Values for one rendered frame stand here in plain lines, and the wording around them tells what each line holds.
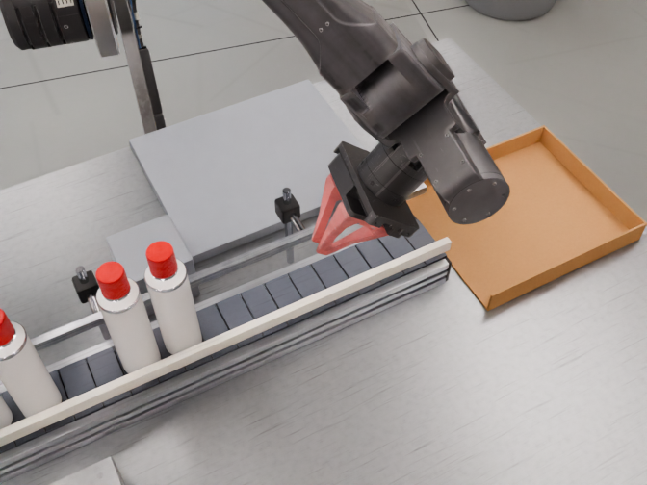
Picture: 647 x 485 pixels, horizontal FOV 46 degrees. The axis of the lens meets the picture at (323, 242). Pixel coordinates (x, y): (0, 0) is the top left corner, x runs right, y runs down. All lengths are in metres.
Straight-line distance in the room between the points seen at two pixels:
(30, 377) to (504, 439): 0.61
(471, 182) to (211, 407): 0.58
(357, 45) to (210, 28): 2.52
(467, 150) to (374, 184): 0.11
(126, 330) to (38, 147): 1.83
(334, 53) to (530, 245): 0.72
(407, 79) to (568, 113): 2.22
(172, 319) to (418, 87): 0.49
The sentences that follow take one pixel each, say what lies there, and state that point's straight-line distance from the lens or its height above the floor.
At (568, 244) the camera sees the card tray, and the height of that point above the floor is 0.83.
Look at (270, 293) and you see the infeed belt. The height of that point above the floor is 0.88.
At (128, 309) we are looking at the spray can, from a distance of 0.94.
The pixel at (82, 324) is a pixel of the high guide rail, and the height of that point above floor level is 0.96.
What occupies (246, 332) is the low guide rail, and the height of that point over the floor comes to 0.91.
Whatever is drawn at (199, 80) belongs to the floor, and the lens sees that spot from 2.88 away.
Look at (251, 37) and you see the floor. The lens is 3.06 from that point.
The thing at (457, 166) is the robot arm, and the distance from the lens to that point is 0.64.
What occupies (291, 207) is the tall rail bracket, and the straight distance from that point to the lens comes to 1.10.
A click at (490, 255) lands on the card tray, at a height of 0.83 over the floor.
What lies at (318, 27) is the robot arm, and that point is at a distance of 0.62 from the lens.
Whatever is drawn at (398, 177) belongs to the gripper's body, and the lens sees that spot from 0.72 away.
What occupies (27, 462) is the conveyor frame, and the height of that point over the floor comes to 0.85.
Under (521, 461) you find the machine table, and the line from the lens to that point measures 1.08.
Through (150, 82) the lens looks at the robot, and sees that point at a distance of 1.81.
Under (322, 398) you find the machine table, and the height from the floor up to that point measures 0.83.
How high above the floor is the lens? 1.79
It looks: 51 degrees down
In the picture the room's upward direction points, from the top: straight up
